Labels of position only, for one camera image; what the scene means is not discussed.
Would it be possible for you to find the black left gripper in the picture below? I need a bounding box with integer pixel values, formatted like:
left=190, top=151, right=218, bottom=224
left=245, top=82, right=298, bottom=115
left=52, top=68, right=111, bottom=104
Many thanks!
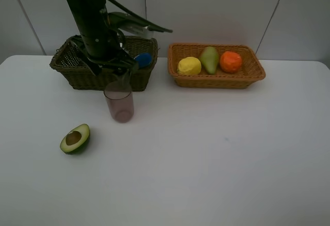
left=73, top=35, right=139, bottom=76

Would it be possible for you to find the translucent pink cup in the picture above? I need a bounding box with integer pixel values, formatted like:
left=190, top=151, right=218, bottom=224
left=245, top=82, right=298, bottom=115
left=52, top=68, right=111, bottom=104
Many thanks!
left=104, top=80, right=134, bottom=123

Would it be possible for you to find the white bottle blue cap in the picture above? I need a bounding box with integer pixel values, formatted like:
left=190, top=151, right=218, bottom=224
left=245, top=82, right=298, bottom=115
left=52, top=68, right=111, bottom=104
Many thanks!
left=134, top=53, right=153, bottom=69

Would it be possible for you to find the yellow lemon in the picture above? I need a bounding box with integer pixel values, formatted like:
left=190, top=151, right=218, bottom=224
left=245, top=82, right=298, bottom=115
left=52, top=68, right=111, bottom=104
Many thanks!
left=177, top=57, right=202, bottom=75

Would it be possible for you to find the halved avocado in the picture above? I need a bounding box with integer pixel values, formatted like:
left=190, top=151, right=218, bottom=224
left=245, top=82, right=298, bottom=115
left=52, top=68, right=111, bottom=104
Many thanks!
left=60, top=124, right=91, bottom=155

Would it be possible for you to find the green red pear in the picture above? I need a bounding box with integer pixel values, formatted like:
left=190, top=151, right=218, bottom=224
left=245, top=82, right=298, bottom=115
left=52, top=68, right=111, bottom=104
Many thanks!
left=199, top=46, right=220, bottom=75

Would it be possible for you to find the orange fruit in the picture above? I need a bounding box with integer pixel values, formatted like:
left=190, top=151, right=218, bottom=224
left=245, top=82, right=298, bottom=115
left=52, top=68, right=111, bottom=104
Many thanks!
left=219, top=51, right=243, bottom=73

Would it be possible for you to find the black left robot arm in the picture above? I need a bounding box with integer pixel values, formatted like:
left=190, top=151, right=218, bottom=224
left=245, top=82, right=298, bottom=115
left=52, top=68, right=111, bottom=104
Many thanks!
left=67, top=0, right=138, bottom=76

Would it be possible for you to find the dark brown wicker basket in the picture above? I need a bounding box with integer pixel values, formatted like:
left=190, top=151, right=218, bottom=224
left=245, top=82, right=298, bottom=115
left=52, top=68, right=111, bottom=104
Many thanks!
left=49, top=36, right=158, bottom=92

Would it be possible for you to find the orange wicker basket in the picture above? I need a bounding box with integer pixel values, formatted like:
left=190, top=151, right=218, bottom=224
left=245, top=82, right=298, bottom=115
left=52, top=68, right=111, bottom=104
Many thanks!
left=168, top=43, right=266, bottom=89

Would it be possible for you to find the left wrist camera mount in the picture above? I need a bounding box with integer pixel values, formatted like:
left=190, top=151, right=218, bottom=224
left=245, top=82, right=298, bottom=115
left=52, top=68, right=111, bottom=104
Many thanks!
left=108, top=12, right=173, bottom=39

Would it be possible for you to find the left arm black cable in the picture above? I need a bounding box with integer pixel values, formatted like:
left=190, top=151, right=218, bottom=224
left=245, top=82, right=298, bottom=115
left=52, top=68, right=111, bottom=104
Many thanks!
left=74, top=0, right=173, bottom=34

